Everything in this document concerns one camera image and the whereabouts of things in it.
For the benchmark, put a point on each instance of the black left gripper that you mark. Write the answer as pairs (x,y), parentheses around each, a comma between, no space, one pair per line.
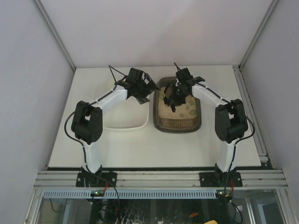
(145,89)

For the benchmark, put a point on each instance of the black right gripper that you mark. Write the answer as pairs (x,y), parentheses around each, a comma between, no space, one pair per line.
(174,97)

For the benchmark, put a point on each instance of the black slotted litter scoop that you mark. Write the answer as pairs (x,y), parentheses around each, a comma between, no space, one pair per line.
(169,95)

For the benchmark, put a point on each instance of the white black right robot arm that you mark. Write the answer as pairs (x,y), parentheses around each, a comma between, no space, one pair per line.
(230,122)

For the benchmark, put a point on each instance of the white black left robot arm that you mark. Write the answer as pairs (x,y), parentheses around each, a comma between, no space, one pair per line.
(85,124)

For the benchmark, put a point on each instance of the brown plastic litter box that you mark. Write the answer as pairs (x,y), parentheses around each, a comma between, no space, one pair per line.
(170,122)

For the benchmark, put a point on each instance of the white plastic tub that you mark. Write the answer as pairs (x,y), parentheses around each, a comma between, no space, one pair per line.
(128,114)

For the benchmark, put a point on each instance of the right controller board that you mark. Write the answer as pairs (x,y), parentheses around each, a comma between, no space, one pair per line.
(221,194)

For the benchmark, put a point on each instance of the controller board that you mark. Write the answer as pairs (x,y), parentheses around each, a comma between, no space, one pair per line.
(97,193)
(221,194)

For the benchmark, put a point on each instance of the left controller board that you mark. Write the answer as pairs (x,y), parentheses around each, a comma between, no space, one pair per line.
(97,193)

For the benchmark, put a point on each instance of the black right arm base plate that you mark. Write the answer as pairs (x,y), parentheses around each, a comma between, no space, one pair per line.
(215,179)

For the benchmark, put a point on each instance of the aluminium right side rail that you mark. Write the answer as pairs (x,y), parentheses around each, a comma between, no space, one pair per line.
(251,113)

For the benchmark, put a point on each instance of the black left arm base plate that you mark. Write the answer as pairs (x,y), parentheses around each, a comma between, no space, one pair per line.
(103,179)

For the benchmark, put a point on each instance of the aluminium left frame post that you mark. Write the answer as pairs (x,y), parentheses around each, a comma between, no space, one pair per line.
(53,32)

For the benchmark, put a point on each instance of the aluminium frame post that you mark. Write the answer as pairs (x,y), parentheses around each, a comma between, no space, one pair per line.
(53,32)
(264,22)

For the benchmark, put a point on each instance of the aluminium front mounting rail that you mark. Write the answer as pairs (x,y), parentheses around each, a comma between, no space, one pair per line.
(251,179)

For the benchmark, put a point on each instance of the aluminium right frame post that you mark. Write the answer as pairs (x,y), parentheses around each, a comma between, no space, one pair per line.
(264,22)

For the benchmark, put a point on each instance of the grey slotted cable duct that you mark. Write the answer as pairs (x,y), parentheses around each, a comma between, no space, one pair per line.
(133,194)

